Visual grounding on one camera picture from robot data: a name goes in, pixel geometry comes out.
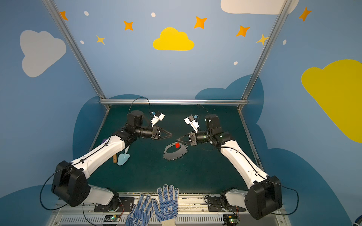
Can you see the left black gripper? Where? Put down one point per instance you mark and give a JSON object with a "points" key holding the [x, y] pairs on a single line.
{"points": [[155, 133]]}

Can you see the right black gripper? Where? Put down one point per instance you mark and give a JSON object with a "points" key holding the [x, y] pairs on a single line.
{"points": [[192, 138]]}

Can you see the grey metal keyring plate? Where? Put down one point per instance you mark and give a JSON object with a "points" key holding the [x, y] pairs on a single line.
{"points": [[171, 153]]}

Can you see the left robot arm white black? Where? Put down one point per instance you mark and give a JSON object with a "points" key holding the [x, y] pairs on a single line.
{"points": [[70, 180]]}

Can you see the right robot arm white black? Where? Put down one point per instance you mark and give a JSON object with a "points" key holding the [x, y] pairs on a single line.
{"points": [[264, 194]]}

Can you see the right blue dotted work glove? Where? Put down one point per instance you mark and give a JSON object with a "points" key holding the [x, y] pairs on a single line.
{"points": [[166, 207]]}

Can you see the blue dotted work glove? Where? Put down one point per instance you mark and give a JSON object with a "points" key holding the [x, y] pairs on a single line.
{"points": [[166, 207], [142, 212]]}

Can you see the left blue dotted work glove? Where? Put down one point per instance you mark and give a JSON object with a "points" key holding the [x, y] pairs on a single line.
{"points": [[142, 212]]}

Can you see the right green circuit board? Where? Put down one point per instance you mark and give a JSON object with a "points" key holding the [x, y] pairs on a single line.
{"points": [[230, 220]]}

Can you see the green circuit board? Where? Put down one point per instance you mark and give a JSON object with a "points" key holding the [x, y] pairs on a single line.
{"points": [[111, 218], [230, 220]]}

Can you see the left green circuit board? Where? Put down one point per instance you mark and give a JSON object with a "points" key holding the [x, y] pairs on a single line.
{"points": [[111, 218]]}

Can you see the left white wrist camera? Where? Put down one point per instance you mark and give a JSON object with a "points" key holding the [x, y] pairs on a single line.
{"points": [[157, 116]]}

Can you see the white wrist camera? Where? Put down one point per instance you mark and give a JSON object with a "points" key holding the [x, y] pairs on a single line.
{"points": [[193, 121], [157, 116]]}

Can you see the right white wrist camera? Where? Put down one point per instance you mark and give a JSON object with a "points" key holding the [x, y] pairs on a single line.
{"points": [[193, 121]]}

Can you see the aluminium rear frame bar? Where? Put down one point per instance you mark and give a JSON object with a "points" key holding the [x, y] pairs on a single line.
{"points": [[143, 101]]}

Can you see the aluminium front rail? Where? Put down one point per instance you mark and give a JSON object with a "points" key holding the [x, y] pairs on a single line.
{"points": [[188, 210]]}

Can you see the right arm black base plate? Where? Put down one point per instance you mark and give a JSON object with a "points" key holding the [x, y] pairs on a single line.
{"points": [[219, 204]]}

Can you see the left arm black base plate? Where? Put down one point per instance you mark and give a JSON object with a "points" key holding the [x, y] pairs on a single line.
{"points": [[117, 205]]}

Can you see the aluminium left frame post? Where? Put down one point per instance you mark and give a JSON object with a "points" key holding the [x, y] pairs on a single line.
{"points": [[63, 28]]}

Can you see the aluminium frame post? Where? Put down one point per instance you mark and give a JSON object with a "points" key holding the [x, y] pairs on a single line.
{"points": [[63, 28], [280, 20]]}

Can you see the aluminium right frame post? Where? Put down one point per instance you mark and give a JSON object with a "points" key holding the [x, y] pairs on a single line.
{"points": [[280, 20]]}

